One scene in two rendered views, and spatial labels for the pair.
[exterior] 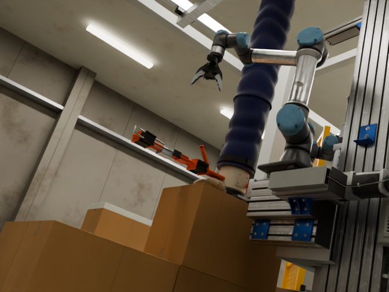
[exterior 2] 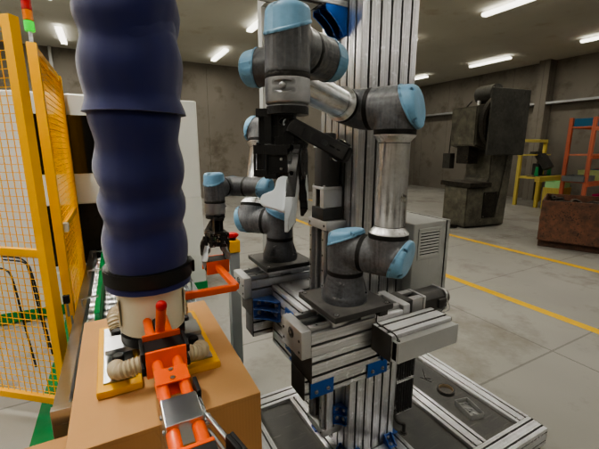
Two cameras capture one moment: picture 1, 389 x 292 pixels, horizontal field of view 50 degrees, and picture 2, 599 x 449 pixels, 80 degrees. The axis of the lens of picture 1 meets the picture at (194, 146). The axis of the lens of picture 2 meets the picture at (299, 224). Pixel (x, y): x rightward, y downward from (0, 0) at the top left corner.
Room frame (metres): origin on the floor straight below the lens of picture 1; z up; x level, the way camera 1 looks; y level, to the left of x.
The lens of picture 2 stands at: (1.79, 0.65, 1.51)
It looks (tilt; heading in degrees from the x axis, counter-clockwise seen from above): 12 degrees down; 272
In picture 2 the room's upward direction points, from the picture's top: straight up
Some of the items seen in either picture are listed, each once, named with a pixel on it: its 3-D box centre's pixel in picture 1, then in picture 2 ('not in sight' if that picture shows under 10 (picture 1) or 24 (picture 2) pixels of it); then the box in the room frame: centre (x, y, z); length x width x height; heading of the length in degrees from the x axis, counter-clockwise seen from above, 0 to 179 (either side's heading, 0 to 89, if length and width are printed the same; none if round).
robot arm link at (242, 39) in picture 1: (239, 42); (312, 59); (1.80, -0.07, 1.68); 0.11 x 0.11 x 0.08; 57
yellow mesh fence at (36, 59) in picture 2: not in sight; (67, 211); (3.65, -1.92, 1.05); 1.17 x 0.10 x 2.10; 119
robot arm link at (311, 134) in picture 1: (299, 137); (348, 248); (1.69, -0.44, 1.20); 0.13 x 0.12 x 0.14; 147
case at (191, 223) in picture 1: (216, 240); (163, 412); (2.24, -0.26, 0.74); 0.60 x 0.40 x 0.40; 120
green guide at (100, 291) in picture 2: not in sight; (95, 275); (3.40, -1.78, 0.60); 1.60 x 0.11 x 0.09; 119
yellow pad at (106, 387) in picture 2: not in sight; (118, 349); (2.33, -0.22, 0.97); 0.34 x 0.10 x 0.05; 120
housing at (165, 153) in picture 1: (165, 152); (182, 419); (2.01, 0.14, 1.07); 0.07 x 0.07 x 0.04; 30
